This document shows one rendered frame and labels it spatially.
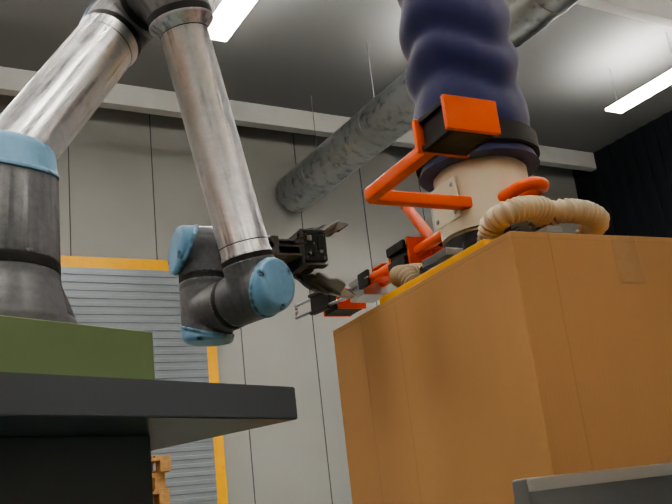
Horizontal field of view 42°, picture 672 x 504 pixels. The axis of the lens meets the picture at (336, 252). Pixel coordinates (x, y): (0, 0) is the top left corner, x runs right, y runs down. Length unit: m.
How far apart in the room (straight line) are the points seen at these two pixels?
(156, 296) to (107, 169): 1.82
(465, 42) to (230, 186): 0.50
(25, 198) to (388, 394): 0.72
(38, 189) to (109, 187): 10.54
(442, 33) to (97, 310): 9.58
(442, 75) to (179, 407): 0.87
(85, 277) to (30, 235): 9.95
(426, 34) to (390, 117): 8.41
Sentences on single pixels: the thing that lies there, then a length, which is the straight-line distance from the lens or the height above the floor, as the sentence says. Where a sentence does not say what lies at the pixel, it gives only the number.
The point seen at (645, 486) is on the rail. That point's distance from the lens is 0.89.
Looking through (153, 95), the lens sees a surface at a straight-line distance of 11.77.
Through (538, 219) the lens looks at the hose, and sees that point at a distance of 1.41.
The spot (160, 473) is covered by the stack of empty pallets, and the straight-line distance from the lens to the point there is 8.29.
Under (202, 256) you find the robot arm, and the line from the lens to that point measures 1.55.
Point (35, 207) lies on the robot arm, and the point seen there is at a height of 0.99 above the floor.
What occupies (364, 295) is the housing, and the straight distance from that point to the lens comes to 1.92.
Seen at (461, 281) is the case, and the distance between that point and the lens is 1.32.
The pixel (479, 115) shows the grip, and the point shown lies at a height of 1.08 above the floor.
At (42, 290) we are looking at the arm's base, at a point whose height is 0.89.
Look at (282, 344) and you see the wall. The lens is 11.88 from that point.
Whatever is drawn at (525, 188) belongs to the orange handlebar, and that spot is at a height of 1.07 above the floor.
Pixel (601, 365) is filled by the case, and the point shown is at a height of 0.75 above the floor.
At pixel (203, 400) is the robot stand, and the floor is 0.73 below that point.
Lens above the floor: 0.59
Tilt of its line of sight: 17 degrees up
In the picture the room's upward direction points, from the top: 7 degrees counter-clockwise
